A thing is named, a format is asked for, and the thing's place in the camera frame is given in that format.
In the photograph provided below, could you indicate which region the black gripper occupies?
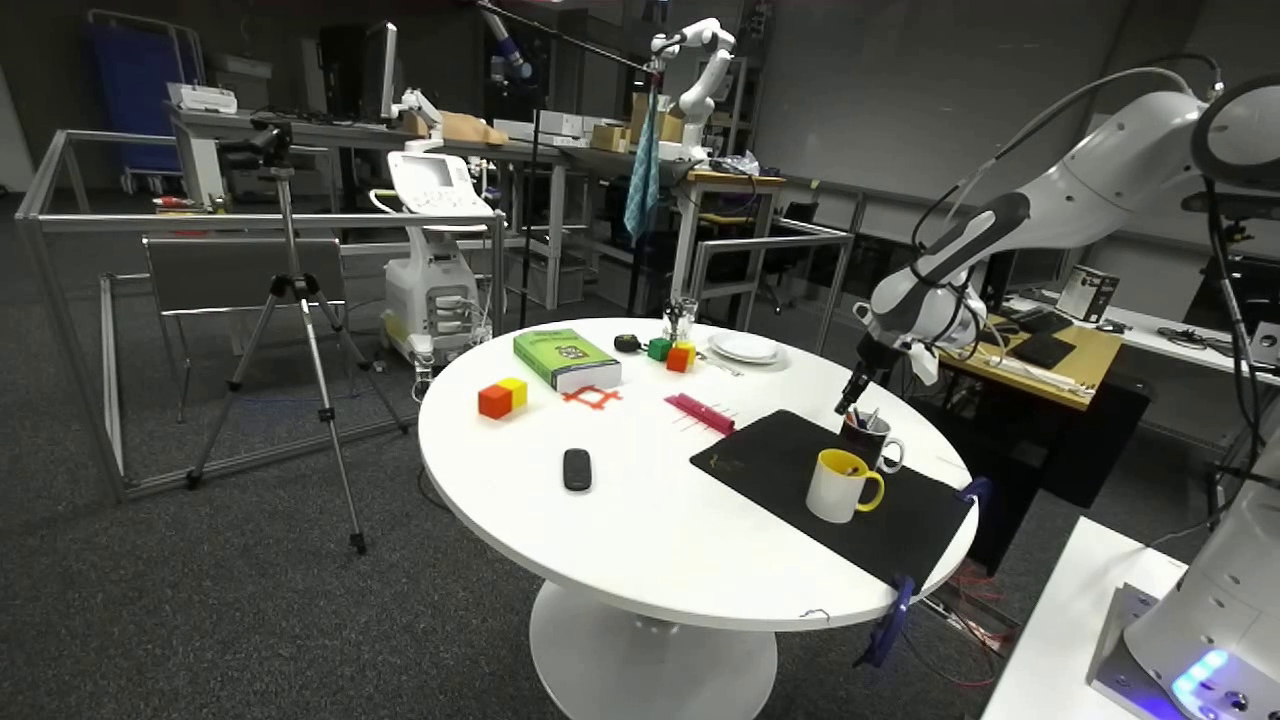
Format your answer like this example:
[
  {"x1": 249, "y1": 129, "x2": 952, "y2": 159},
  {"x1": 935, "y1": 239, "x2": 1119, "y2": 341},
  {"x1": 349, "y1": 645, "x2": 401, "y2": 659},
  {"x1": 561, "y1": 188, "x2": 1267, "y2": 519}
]
[{"x1": 833, "y1": 332, "x2": 918, "y2": 418}]

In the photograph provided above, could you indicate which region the dark and white mug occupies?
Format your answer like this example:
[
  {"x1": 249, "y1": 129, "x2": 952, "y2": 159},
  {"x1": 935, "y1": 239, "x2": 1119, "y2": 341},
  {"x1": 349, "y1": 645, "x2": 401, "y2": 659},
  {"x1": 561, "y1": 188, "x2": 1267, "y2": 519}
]
[{"x1": 836, "y1": 403, "x2": 913, "y2": 481}]

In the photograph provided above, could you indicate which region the white mug yellow interior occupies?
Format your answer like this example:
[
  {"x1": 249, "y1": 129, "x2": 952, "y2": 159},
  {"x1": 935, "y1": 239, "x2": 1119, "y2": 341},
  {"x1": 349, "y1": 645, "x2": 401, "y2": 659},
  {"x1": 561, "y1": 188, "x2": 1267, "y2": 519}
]
[{"x1": 801, "y1": 443, "x2": 887, "y2": 527}]

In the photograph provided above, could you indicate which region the black table mat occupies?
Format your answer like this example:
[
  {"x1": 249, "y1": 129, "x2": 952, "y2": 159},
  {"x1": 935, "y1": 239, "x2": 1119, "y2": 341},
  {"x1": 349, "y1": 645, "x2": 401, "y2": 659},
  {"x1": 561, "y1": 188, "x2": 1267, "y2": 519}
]
[{"x1": 689, "y1": 403, "x2": 977, "y2": 590}]

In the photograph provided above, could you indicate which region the small white plate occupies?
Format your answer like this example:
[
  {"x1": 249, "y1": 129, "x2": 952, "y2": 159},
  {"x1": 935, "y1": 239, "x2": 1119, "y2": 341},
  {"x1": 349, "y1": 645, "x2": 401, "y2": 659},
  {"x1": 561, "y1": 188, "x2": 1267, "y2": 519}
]
[{"x1": 714, "y1": 332, "x2": 785, "y2": 365}]

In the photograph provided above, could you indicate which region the stack of white plates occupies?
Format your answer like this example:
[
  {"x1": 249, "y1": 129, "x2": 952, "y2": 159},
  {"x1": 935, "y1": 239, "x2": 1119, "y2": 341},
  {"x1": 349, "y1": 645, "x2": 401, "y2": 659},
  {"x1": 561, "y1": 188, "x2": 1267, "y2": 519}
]
[{"x1": 699, "y1": 332, "x2": 794, "y2": 373}]

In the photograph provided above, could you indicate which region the pink comb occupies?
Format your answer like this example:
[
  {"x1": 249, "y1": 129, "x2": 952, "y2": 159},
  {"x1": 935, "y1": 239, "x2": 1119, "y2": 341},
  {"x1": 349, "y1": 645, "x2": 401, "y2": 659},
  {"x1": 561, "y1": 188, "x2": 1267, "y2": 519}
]
[{"x1": 665, "y1": 391, "x2": 741, "y2": 438}]

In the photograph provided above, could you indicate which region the metal railing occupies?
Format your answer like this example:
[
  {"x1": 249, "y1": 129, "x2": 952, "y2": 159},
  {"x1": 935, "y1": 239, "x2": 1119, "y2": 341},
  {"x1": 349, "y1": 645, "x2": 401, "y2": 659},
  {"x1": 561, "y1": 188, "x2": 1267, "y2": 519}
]
[{"x1": 683, "y1": 176, "x2": 874, "y2": 351}]

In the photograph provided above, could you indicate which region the black pad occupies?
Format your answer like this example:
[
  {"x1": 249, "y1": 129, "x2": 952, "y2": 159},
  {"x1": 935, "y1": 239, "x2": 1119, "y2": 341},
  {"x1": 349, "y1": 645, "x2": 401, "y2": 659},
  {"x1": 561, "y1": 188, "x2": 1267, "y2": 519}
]
[{"x1": 1007, "y1": 326, "x2": 1080, "y2": 373}]

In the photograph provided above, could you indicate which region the tall clear glass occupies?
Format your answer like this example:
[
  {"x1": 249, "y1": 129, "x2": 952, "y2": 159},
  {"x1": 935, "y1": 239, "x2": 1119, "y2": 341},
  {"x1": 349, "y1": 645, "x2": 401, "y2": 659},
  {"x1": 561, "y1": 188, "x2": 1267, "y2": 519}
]
[{"x1": 659, "y1": 300, "x2": 703, "y2": 349}]

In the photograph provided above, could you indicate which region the wooden top side table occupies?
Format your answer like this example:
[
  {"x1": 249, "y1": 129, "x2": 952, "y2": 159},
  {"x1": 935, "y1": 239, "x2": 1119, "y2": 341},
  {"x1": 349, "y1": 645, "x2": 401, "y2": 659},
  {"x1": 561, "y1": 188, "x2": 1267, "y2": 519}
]
[{"x1": 932, "y1": 314, "x2": 1129, "y2": 416}]

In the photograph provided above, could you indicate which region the wooden shelf table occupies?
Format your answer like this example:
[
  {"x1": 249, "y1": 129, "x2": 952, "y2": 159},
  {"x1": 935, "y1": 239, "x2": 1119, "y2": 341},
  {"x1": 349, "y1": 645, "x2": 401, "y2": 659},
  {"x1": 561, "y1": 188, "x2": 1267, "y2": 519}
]
[{"x1": 670, "y1": 159, "x2": 794, "y2": 313}]

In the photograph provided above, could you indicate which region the small white box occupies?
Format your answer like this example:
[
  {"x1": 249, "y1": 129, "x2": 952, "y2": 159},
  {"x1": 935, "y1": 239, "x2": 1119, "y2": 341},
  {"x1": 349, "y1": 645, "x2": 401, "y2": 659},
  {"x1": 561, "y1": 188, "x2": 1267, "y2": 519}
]
[{"x1": 1062, "y1": 259, "x2": 1119, "y2": 326}]

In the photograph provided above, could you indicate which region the black computer mouse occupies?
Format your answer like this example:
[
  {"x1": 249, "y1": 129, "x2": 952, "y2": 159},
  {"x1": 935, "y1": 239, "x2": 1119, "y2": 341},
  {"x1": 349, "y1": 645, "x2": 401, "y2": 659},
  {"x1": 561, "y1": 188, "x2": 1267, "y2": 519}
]
[{"x1": 561, "y1": 443, "x2": 598, "y2": 494}]

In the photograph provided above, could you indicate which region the green book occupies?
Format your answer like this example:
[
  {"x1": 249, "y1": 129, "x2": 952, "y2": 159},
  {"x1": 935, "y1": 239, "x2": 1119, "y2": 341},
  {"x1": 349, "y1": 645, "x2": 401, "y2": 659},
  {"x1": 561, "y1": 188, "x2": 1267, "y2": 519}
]
[{"x1": 508, "y1": 325, "x2": 630, "y2": 398}]

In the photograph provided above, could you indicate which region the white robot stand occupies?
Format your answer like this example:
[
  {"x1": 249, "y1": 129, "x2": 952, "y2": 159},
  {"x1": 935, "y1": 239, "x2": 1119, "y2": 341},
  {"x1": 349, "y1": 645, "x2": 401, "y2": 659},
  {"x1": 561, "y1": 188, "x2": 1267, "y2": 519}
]
[{"x1": 977, "y1": 514, "x2": 1193, "y2": 720}]

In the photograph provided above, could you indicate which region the teal hanging cloth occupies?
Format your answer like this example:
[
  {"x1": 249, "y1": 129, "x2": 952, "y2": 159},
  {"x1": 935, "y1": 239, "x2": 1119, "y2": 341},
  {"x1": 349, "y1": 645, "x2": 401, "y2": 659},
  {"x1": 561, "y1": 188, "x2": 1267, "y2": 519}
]
[{"x1": 619, "y1": 90, "x2": 670, "y2": 249}]

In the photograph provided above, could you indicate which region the white bench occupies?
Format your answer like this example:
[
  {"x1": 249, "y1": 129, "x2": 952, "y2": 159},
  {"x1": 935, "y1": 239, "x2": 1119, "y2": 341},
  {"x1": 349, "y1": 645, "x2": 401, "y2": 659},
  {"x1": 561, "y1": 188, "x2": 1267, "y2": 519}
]
[{"x1": 1101, "y1": 300, "x2": 1280, "y2": 391}]

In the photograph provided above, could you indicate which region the cardboard box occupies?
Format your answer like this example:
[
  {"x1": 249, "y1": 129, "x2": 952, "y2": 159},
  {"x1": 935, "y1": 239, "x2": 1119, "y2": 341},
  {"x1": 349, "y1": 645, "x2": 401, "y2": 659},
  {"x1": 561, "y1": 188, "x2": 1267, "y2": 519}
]
[
  {"x1": 434, "y1": 109, "x2": 511, "y2": 152},
  {"x1": 590, "y1": 116, "x2": 639, "y2": 159}
]

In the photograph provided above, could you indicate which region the grey robot mounting plate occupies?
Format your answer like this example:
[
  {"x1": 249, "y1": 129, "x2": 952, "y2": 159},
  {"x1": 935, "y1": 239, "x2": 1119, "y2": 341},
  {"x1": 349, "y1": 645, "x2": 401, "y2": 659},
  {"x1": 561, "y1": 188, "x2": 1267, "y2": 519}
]
[{"x1": 1086, "y1": 581, "x2": 1280, "y2": 720}]

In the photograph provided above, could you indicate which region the black boom stand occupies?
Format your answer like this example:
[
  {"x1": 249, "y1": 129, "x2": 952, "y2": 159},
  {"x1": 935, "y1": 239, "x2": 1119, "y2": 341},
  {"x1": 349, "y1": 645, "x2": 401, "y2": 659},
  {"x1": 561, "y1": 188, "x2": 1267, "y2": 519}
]
[{"x1": 472, "y1": 0, "x2": 657, "y2": 332}]

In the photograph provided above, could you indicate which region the white machine on cart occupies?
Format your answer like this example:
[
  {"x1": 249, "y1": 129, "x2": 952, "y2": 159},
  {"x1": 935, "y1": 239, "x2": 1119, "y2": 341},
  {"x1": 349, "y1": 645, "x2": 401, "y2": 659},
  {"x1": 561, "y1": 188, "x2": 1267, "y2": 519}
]
[{"x1": 366, "y1": 149, "x2": 501, "y2": 373}]

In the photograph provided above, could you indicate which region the background workbench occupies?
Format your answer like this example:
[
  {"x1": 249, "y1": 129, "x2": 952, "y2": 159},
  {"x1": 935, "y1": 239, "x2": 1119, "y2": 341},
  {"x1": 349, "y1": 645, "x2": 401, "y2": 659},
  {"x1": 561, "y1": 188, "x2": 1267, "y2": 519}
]
[{"x1": 167, "y1": 109, "x2": 632, "y2": 325}]

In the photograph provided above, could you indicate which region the grey panel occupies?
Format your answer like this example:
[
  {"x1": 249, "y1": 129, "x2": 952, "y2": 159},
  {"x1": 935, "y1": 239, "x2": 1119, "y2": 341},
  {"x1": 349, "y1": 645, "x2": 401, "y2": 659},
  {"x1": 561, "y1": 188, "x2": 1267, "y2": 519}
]
[{"x1": 140, "y1": 234, "x2": 349, "y2": 325}]

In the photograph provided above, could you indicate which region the blue trolley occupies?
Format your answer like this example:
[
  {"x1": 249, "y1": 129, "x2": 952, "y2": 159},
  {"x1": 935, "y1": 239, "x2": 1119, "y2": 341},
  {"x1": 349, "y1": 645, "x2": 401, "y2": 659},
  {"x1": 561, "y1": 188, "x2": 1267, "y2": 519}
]
[{"x1": 85, "y1": 8, "x2": 210, "y2": 182}]

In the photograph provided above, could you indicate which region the white table pedestal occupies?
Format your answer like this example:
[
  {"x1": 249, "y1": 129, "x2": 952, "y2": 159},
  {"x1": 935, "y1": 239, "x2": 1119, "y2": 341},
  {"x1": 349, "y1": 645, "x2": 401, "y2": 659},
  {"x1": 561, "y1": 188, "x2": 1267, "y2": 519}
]
[{"x1": 526, "y1": 581, "x2": 785, "y2": 720}]

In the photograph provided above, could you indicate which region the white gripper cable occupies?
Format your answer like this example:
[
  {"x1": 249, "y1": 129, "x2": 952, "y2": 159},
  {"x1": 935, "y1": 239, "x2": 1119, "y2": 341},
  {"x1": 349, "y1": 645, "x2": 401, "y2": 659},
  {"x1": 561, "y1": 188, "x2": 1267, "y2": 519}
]
[{"x1": 910, "y1": 61, "x2": 1223, "y2": 255}]

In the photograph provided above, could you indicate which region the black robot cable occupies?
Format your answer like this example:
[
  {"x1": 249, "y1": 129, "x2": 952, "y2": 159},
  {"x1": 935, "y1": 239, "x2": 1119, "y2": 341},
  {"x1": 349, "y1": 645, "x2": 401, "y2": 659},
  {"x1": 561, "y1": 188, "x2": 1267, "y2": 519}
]
[{"x1": 1201, "y1": 173, "x2": 1267, "y2": 454}]

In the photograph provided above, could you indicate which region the grey camera tripod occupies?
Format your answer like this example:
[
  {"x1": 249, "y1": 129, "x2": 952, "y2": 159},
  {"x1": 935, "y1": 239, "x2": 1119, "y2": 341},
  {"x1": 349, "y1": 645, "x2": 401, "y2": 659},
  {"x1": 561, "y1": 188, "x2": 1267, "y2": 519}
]
[{"x1": 186, "y1": 162, "x2": 411, "y2": 561}]

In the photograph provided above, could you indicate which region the black tripod camera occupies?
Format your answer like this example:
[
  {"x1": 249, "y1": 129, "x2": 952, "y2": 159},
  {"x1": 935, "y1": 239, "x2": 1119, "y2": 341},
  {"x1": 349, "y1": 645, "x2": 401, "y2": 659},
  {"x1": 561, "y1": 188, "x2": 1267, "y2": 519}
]
[{"x1": 239, "y1": 116, "x2": 300, "y2": 173}]

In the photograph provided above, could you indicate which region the metal frame enclosure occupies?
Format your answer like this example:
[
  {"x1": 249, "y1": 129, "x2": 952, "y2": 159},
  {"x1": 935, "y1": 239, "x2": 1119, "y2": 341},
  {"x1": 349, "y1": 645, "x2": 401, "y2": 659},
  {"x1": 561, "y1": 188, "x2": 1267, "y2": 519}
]
[{"x1": 13, "y1": 122, "x2": 511, "y2": 505}]

